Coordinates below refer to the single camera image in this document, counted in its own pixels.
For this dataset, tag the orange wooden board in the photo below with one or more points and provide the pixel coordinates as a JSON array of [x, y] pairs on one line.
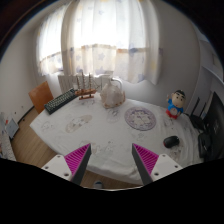
[[40, 96]]

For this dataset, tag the wooden model sailing ship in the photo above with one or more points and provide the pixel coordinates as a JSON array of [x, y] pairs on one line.
[[86, 88]]

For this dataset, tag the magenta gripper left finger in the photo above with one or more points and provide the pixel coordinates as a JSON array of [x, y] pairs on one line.
[[72, 166]]

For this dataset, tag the black wifi router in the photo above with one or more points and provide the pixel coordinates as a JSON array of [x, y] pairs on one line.
[[196, 121]]

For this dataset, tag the white star-patterned curtain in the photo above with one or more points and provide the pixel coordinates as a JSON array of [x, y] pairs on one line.
[[117, 37]]

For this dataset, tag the white printed tablecloth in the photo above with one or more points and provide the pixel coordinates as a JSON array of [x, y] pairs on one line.
[[82, 122]]

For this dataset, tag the white conch shell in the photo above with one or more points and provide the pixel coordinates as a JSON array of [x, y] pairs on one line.
[[112, 96]]

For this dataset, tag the cartoon boy figurine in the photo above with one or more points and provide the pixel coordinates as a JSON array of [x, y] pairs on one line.
[[175, 102]]

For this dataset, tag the black keyboard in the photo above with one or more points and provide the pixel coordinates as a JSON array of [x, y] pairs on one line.
[[58, 102]]

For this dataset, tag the round purple mouse pad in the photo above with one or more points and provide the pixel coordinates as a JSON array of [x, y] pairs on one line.
[[140, 118]]

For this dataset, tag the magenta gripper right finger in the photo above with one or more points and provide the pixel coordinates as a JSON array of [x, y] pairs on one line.
[[151, 166]]

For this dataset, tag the black computer mouse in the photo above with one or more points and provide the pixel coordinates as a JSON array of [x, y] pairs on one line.
[[171, 141]]

